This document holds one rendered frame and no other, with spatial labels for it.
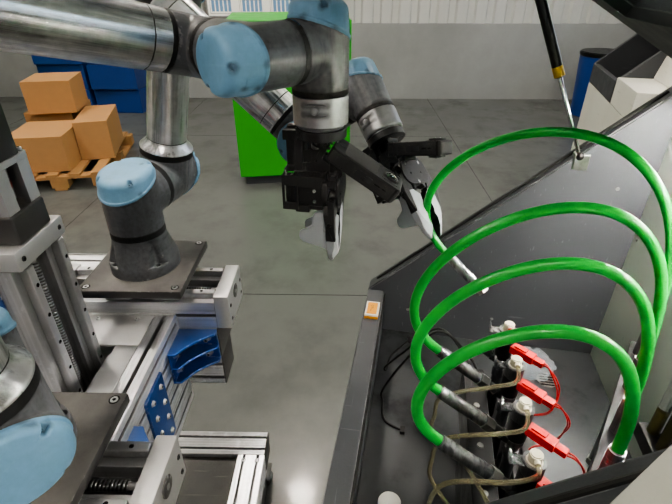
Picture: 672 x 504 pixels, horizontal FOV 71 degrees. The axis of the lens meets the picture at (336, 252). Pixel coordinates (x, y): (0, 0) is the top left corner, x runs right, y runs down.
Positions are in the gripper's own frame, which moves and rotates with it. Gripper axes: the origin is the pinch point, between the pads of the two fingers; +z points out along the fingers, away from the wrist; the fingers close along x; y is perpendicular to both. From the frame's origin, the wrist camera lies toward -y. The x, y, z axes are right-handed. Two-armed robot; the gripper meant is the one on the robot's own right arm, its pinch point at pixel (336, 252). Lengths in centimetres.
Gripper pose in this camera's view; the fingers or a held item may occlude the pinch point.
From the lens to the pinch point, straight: 74.5
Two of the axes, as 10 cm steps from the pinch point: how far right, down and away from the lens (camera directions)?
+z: 0.0, 8.6, 5.1
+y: -9.8, -0.9, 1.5
